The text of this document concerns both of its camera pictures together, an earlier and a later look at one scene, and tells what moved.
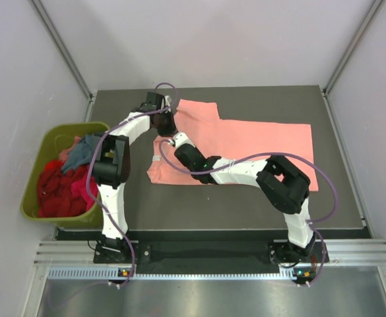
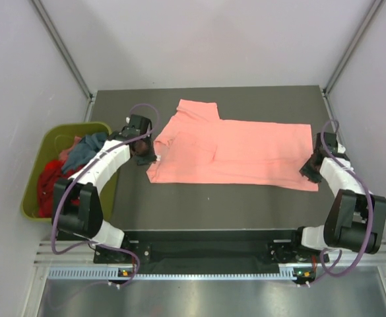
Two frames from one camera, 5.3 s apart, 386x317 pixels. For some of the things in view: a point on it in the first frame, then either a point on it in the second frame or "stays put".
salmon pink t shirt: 237,140 stays put
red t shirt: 55,193 stays put
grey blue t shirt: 83,152 stays put
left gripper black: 171,129 -> 150,158
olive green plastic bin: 53,137 stays put
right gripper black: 197,150 -> 313,177
